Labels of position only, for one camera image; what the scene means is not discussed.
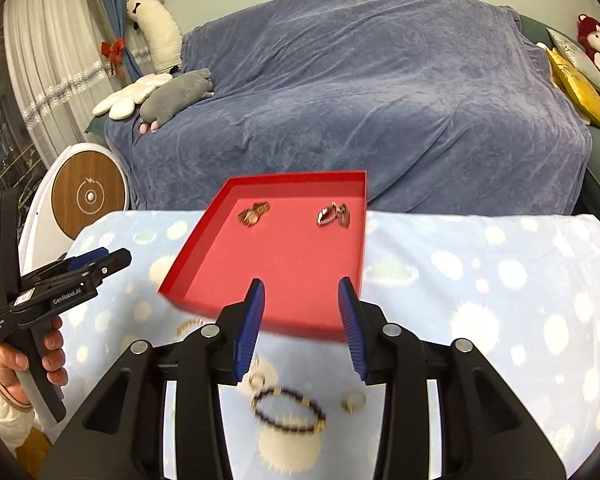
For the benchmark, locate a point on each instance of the gold wristwatch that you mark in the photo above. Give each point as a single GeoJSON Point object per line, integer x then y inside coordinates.
{"type": "Point", "coordinates": [252, 215]}

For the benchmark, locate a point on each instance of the blue curtain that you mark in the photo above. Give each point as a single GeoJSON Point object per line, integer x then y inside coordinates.
{"type": "Point", "coordinates": [115, 0]}

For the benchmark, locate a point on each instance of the white plush animal toy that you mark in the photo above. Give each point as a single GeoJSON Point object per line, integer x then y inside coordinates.
{"type": "Point", "coordinates": [160, 30]}

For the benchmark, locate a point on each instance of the sofa with blue cover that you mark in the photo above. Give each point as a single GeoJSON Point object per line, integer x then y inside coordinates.
{"type": "Point", "coordinates": [355, 85]}

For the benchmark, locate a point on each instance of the cream flower-shaped cushion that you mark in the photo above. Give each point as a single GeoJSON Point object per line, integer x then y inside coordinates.
{"type": "Point", "coordinates": [125, 97]}

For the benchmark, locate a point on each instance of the red monkey plush toy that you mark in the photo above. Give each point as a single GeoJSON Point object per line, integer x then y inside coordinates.
{"type": "Point", "coordinates": [597, 40]}

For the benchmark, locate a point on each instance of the person's left hand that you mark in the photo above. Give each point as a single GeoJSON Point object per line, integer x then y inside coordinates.
{"type": "Point", "coordinates": [10, 360]}

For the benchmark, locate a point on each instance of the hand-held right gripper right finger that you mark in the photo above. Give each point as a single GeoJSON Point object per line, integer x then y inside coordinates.
{"type": "Point", "coordinates": [352, 332]}

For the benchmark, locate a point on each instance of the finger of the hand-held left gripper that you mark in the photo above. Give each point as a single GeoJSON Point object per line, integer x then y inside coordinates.
{"type": "Point", "coordinates": [87, 256]}
{"type": "Point", "coordinates": [116, 261]}

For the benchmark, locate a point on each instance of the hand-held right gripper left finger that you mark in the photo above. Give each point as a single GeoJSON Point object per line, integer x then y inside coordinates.
{"type": "Point", "coordinates": [250, 332]}

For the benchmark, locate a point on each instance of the red cardboard box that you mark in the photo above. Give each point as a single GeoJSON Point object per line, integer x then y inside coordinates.
{"type": "Point", "coordinates": [290, 260]}

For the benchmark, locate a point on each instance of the grey plush toy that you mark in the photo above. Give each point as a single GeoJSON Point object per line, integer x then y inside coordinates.
{"type": "Point", "coordinates": [175, 95]}

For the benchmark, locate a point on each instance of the white round wood-faced appliance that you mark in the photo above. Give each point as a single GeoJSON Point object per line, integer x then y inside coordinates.
{"type": "Point", "coordinates": [87, 195]}

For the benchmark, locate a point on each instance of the silver cushion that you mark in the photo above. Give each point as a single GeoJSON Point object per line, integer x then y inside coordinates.
{"type": "Point", "coordinates": [575, 55]}

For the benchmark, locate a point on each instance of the dark display shelf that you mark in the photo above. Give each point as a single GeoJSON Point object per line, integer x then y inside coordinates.
{"type": "Point", "coordinates": [0, 135]}

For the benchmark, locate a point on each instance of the red curtain bow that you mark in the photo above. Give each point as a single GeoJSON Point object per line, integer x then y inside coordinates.
{"type": "Point", "coordinates": [114, 50]}

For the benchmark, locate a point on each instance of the white sheer curtain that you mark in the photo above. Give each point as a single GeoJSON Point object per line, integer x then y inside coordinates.
{"type": "Point", "coordinates": [45, 60]}

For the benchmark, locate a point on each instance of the yellow cushion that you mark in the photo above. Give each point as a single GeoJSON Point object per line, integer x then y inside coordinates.
{"type": "Point", "coordinates": [580, 90]}

